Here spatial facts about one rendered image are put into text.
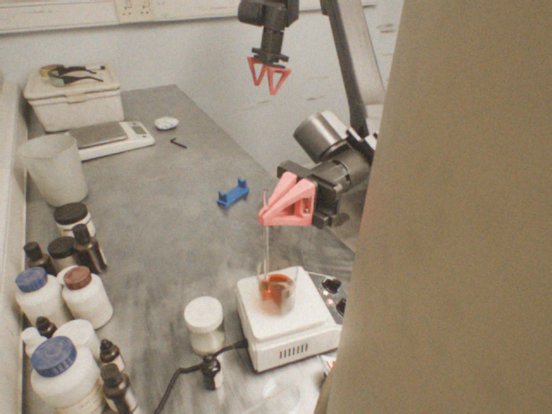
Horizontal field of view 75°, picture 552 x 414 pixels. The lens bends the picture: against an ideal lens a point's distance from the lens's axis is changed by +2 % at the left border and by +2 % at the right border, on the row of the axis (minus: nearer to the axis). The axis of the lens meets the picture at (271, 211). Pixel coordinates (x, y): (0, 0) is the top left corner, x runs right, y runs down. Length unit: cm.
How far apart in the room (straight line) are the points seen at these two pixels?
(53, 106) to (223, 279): 98
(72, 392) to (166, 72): 158
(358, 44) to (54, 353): 65
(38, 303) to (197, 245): 32
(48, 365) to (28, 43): 148
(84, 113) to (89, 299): 96
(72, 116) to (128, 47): 50
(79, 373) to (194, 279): 29
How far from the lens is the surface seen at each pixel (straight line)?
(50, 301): 70
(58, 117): 152
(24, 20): 178
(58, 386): 56
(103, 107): 151
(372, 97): 63
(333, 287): 66
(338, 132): 58
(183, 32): 191
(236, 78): 205
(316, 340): 59
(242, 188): 98
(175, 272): 77
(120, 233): 91
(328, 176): 51
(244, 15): 106
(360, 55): 68
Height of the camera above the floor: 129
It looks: 36 degrees down
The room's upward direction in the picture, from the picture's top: straight up
